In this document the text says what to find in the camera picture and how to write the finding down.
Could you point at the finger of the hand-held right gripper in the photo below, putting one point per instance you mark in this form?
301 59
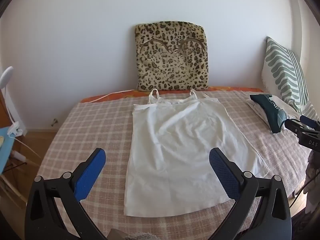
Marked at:
293 127
310 122

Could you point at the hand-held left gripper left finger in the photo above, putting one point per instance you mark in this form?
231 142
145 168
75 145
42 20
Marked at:
87 177

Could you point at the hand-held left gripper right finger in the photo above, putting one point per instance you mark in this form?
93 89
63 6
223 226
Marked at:
225 175

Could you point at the white camisole top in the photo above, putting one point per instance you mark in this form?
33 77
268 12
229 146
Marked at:
180 142

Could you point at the folded dark teal garment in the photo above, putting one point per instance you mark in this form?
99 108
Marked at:
267 112

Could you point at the folded white garment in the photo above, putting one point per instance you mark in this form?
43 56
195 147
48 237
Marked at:
253 108

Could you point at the pink checkered blanket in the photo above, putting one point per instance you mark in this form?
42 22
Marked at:
87 130

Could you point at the green striped white pillow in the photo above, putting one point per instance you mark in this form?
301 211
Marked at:
282 72

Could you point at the white power strip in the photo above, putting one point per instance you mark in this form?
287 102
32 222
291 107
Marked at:
19 155

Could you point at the orange patterned bed sheet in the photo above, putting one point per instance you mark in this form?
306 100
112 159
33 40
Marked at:
225 89

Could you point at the light blue side table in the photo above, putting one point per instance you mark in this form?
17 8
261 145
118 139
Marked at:
6 150

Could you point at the leopard print cushion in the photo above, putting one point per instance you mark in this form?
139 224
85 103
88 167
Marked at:
170 60

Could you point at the white clamp lamp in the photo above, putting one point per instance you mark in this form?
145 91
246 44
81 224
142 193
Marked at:
6 77

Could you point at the small metal wall fitting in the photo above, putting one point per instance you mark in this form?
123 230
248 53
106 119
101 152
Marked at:
53 122

